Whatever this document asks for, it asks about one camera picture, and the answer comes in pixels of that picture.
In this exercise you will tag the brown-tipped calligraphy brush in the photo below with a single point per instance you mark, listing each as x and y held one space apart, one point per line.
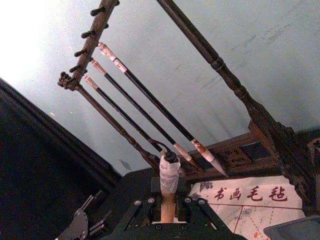
140 110

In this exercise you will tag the bamboo brush with white tape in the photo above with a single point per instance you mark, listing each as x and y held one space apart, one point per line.
168 175

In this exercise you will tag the dark grey ink tray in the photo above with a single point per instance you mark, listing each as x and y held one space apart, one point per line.
296 228

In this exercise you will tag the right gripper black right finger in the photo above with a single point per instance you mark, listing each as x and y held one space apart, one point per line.
200 212

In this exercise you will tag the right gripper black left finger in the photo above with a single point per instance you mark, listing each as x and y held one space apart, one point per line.
140 212

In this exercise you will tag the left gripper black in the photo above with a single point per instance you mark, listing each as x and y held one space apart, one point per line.
73 225

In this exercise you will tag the white felt mat red characters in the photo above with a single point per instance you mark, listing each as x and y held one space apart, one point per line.
250 212

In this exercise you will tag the dark wooden brush rack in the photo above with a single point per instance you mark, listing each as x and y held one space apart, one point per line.
215 62

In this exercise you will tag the large white-tipped calligraphy brush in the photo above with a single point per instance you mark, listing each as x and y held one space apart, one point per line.
160 105

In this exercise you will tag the black table cloth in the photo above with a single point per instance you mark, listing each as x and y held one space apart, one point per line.
30 162

